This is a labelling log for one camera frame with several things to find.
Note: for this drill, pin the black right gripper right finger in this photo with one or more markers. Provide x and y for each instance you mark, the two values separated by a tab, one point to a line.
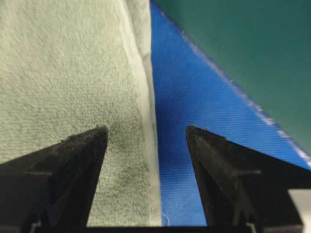
245	191

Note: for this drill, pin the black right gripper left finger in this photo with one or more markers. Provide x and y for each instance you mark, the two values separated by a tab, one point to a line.
51	190

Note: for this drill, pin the light green bath towel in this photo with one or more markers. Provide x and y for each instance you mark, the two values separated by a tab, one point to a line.
67	66

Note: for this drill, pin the blue table cloth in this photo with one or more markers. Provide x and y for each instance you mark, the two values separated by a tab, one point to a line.
191	90

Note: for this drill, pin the dark green board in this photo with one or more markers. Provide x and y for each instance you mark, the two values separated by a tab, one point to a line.
264	46

